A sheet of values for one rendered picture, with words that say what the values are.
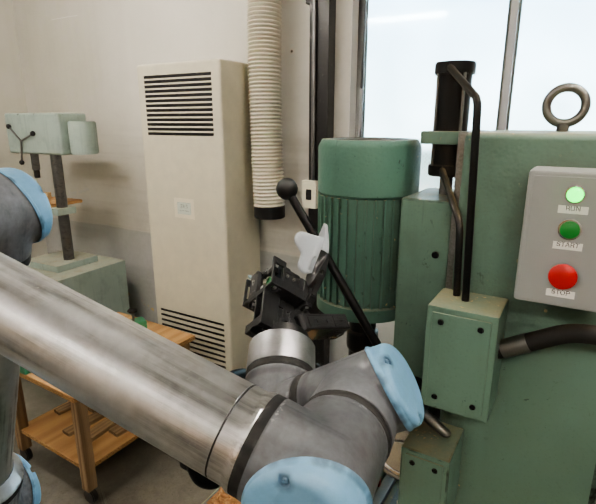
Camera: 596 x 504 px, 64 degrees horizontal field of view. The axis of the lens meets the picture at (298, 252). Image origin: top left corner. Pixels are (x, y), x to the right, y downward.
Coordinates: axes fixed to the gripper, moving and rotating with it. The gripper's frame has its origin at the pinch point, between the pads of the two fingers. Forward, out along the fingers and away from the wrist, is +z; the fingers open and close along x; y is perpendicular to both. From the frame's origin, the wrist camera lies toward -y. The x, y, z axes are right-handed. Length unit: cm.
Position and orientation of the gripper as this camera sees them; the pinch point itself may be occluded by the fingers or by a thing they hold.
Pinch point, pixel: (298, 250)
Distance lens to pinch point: 80.4
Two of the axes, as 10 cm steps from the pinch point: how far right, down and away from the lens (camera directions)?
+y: -7.6, -4.8, -4.3
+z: 0.3, -7.0, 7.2
